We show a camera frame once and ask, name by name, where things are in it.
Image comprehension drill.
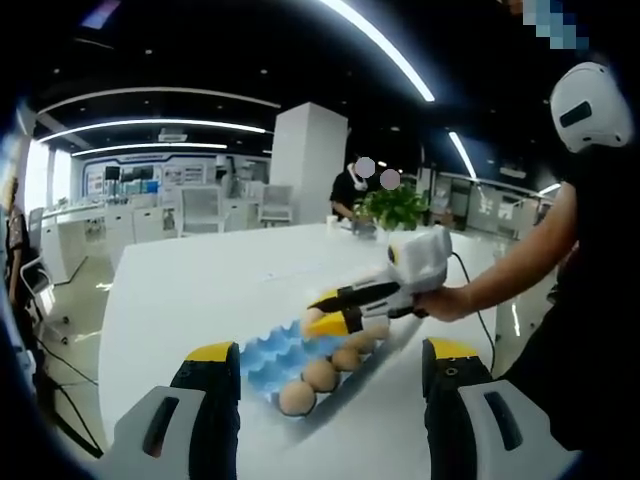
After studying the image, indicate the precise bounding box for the white square pillar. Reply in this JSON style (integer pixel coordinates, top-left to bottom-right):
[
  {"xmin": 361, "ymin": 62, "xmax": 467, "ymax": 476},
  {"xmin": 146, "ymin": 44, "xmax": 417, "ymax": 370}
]
[{"xmin": 269, "ymin": 102, "xmax": 349, "ymax": 226}]

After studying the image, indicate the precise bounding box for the small dark object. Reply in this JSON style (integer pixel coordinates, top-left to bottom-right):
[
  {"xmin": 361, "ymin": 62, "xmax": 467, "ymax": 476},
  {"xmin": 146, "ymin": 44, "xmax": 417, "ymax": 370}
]
[{"xmin": 349, "ymin": 219, "xmax": 377, "ymax": 241}]

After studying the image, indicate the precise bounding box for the long ceiling light strip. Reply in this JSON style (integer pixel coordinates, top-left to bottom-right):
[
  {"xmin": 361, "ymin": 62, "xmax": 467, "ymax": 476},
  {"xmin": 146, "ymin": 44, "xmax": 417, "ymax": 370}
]
[{"xmin": 319, "ymin": 0, "xmax": 436, "ymax": 104}]

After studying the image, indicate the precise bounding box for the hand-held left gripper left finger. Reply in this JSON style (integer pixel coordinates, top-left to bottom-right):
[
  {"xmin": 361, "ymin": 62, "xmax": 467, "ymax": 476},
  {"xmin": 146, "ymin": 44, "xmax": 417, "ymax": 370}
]
[{"xmin": 110, "ymin": 341, "xmax": 244, "ymax": 480}]

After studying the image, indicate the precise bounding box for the potted green plant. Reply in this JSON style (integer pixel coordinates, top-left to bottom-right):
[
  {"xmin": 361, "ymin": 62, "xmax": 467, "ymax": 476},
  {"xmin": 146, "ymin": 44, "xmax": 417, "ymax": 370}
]
[{"xmin": 351, "ymin": 182, "xmax": 432, "ymax": 241}]

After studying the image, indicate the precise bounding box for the person's right hand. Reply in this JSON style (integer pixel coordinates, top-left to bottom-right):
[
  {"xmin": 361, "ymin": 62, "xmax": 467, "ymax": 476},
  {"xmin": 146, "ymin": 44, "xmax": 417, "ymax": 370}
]
[{"xmin": 417, "ymin": 287, "xmax": 475, "ymax": 324}]

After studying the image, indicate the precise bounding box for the white mesh chair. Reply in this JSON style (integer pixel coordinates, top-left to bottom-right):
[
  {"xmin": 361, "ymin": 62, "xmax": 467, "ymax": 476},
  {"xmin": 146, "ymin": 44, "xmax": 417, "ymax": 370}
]
[
  {"xmin": 178, "ymin": 185, "xmax": 226, "ymax": 235},
  {"xmin": 258, "ymin": 184, "xmax": 295, "ymax": 224}
]

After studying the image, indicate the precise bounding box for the white table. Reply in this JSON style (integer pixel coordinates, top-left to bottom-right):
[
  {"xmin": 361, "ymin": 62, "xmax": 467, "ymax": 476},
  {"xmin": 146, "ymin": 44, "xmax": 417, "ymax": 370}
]
[{"xmin": 98, "ymin": 222, "xmax": 501, "ymax": 480}]

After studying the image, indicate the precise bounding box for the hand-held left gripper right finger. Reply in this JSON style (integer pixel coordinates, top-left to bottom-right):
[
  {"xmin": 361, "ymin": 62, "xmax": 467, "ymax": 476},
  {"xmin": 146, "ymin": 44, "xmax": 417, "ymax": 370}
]
[{"xmin": 421, "ymin": 337, "xmax": 585, "ymax": 480}]

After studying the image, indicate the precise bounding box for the short ceiling light strip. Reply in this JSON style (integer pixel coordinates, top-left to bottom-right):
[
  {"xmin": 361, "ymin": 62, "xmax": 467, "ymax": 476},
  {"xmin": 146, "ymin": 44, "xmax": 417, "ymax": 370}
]
[{"xmin": 448, "ymin": 130, "xmax": 479, "ymax": 180}]

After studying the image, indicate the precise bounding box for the operator in black clothing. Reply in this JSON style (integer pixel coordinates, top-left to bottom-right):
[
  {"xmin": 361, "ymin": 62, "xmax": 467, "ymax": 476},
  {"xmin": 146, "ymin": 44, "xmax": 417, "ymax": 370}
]
[{"xmin": 499, "ymin": 144, "xmax": 640, "ymax": 451}]

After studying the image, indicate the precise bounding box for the blue egg tray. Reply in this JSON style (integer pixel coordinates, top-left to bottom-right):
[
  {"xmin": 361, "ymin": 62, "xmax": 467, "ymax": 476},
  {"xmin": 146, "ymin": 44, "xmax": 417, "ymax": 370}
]
[{"xmin": 239, "ymin": 319, "xmax": 351, "ymax": 414}]

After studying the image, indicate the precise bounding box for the white chest-worn device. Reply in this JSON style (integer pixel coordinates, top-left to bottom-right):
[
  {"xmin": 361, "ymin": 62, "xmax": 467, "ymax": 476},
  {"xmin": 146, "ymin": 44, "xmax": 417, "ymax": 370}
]
[{"xmin": 549, "ymin": 62, "xmax": 634, "ymax": 154}]

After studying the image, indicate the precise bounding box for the white egg tray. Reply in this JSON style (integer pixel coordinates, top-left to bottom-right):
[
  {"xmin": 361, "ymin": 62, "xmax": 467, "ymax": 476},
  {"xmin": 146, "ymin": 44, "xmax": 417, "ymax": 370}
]
[{"xmin": 312, "ymin": 272, "xmax": 429, "ymax": 374}]

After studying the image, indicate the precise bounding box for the blue framed display wall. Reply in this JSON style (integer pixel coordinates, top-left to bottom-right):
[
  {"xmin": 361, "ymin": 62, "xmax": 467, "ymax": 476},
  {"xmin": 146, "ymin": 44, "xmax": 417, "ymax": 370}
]
[{"xmin": 82, "ymin": 153, "xmax": 221, "ymax": 194}]

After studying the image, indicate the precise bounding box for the white office chair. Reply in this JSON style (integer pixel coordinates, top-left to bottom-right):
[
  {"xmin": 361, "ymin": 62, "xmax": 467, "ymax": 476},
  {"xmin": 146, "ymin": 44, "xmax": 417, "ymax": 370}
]
[{"xmin": 19, "ymin": 254, "xmax": 69, "ymax": 346}]

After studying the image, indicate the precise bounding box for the black tripod stand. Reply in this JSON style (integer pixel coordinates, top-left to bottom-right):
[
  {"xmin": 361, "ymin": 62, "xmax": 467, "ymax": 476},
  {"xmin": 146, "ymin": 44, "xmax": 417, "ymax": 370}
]
[{"xmin": 32, "ymin": 349, "xmax": 106, "ymax": 459}]

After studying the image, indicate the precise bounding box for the white cabinet row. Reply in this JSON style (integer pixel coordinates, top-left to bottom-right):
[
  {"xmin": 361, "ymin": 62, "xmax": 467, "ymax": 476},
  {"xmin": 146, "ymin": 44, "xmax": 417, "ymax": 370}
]
[{"xmin": 39, "ymin": 204, "xmax": 179, "ymax": 281}]

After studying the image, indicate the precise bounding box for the ceiling-mounted screen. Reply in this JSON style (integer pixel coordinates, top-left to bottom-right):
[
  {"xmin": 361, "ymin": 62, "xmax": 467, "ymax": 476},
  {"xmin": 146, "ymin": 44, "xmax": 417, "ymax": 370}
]
[{"xmin": 79, "ymin": 0, "xmax": 124, "ymax": 30}]

